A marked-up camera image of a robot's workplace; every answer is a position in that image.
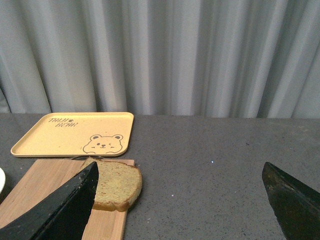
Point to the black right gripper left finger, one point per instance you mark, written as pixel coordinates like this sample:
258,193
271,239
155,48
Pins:
62,215

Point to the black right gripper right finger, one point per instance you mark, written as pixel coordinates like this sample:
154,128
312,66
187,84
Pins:
295,204

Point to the bread slice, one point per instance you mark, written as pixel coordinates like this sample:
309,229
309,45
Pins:
118,187

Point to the white round plate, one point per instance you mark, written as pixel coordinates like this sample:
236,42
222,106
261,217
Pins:
2,179

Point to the wooden cutting board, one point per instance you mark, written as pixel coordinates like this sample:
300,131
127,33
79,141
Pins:
44,177

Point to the yellow bear tray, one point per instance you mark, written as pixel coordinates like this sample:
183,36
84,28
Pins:
74,134

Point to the grey curtain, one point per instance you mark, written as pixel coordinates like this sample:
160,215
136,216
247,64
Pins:
215,58

